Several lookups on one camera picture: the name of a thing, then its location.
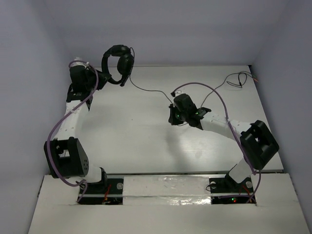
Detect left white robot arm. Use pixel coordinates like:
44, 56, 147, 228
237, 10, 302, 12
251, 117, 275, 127
44, 62, 108, 192

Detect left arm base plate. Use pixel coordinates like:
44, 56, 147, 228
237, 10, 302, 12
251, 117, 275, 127
78, 178, 124, 205

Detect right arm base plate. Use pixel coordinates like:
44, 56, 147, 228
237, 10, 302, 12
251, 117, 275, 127
205, 177, 256, 205

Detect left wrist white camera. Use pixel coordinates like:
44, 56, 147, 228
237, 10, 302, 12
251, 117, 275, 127
70, 57, 89, 67

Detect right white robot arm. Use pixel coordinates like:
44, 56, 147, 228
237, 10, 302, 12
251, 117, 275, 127
168, 94, 279, 193

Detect black headphones with cable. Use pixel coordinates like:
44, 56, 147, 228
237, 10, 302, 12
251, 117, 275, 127
100, 44, 259, 106

